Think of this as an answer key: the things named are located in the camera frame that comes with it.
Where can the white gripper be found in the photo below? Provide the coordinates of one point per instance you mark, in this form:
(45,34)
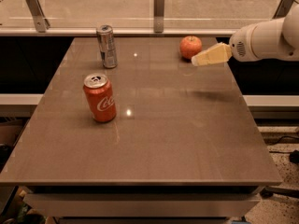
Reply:
(240,45)

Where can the red apple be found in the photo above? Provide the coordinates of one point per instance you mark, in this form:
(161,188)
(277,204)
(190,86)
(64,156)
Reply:
(189,46)

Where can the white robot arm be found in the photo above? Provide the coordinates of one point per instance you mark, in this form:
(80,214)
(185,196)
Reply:
(274,39)

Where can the silver slim drink can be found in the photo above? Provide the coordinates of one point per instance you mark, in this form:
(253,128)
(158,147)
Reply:
(107,47)

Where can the red coke can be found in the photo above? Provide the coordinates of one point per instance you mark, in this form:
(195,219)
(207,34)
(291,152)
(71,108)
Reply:
(99,94)

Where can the white drawer front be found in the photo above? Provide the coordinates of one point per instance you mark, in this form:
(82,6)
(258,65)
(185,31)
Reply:
(142,205)

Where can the middle metal rail bracket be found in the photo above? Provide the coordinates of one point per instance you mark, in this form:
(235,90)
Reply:
(158,17)

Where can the metal rail bracket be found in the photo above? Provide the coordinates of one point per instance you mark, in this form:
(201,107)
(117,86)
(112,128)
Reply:
(283,8)
(40,21)
(158,17)

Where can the right metal rail bracket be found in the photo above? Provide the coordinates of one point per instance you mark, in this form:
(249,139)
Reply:
(283,8)

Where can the left metal rail bracket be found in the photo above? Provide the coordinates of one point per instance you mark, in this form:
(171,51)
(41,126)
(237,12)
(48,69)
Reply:
(40,21)

